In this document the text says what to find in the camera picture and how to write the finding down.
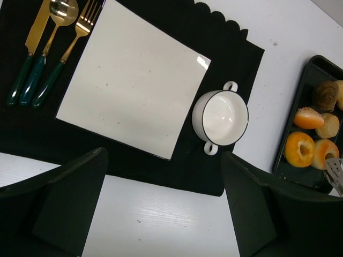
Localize orange glazed round bun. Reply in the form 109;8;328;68
293;107;324;130

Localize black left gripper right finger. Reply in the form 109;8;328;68
221;152;342;256

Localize gold knife green handle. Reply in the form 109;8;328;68
6;0;50;106

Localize metal serving tongs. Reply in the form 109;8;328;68
324;157;342;198

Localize black rectangular tray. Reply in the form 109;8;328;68
272;55;343;195

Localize brown chocolate swirl bread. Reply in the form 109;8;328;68
312;81;339;112

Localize white two-handled soup bowl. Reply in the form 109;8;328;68
192;81;249;156

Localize small tan round bread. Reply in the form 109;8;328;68
315;113;340;139

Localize long oval golden bread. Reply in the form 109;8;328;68
336;80;343;111

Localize pale orange ring doughnut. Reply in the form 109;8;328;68
311;139;339;170

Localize gold spoon green handle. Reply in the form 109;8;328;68
19;0;79;106

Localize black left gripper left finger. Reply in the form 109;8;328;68
1;148;108;256

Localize gold fork green handle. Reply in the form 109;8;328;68
32;1;102;108

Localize black scalloped placemat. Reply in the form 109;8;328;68
1;1;264;196

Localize white square plate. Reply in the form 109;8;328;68
56;1;211;160

